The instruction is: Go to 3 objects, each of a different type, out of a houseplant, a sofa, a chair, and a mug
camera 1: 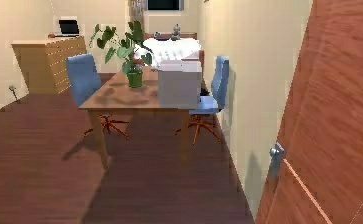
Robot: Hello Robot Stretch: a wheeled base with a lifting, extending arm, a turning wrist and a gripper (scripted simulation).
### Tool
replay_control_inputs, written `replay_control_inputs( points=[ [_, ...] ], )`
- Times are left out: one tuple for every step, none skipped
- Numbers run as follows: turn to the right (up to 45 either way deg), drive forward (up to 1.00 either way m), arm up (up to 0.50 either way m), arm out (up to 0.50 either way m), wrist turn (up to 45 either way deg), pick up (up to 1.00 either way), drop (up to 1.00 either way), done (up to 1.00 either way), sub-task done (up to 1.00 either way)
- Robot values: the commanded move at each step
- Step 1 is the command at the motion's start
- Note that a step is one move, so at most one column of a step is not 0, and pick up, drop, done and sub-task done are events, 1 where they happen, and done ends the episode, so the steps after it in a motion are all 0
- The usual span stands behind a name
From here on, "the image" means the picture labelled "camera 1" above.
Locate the grey figurine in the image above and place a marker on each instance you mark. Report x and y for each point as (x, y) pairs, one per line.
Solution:
(176, 32)

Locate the blue office chair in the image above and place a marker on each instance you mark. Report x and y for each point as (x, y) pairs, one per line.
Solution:
(84, 78)
(219, 83)

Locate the brown wooden table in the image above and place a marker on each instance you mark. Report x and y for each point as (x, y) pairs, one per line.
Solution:
(122, 96)

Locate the green houseplant in green pot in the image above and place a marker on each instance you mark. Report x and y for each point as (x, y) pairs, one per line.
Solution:
(130, 50)

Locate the reddish brown wooden door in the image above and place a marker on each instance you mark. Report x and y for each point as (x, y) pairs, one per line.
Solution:
(325, 126)

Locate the dark window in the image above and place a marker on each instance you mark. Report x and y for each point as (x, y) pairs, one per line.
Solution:
(163, 4)

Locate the black laptop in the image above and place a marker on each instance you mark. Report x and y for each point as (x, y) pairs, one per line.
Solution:
(69, 27)

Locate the patterned curtain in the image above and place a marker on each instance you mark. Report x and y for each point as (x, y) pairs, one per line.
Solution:
(136, 13)

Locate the bed with white bedding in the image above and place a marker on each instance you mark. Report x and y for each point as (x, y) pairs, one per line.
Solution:
(172, 48)

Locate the grey box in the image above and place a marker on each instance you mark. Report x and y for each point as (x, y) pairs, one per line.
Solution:
(179, 85)

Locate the light wooden chest of drawers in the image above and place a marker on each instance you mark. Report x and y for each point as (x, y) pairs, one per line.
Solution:
(50, 63)

